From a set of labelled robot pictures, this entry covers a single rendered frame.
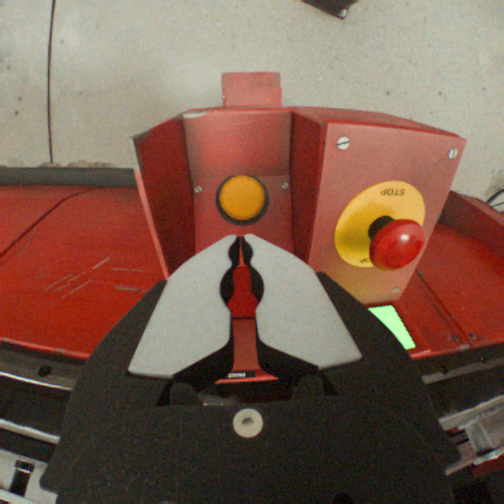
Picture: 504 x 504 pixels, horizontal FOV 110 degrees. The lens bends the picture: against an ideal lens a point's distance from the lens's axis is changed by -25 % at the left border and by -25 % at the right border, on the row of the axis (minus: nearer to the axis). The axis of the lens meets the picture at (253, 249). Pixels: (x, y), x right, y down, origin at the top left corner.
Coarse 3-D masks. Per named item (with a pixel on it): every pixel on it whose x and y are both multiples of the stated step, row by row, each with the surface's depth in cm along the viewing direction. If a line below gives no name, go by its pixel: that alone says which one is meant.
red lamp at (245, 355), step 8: (240, 320) 20; (248, 320) 20; (240, 328) 19; (248, 328) 19; (240, 336) 18; (248, 336) 18; (240, 344) 18; (248, 344) 18; (240, 352) 17; (248, 352) 17; (256, 352) 17; (240, 360) 17; (248, 360) 17; (256, 360) 17; (240, 368) 16; (248, 368) 16; (256, 368) 16
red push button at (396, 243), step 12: (384, 216) 15; (372, 228) 15; (384, 228) 13; (396, 228) 13; (408, 228) 13; (420, 228) 13; (372, 240) 14; (384, 240) 13; (396, 240) 13; (408, 240) 13; (420, 240) 13; (372, 252) 14; (384, 252) 13; (396, 252) 13; (408, 252) 14; (384, 264) 14; (396, 264) 14
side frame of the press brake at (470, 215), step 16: (448, 208) 100; (464, 208) 91; (480, 208) 84; (448, 224) 100; (464, 224) 91; (480, 224) 82; (496, 224) 75; (496, 240) 74; (480, 464) 60; (496, 464) 54
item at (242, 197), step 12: (228, 180) 20; (240, 180) 20; (252, 180) 20; (228, 192) 20; (240, 192) 20; (252, 192) 20; (228, 204) 20; (240, 204) 20; (252, 204) 20; (240, 216) 20; (252, 216) 20
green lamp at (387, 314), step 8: (376, 312) 20; (384, 312) 20; (392, 312) 20; (384, 320) 19; (392, 320) 19; (392, 328) 18; (400, 328) 18; (400, 336) 18; (408, 336) 18; (408, 344) 17
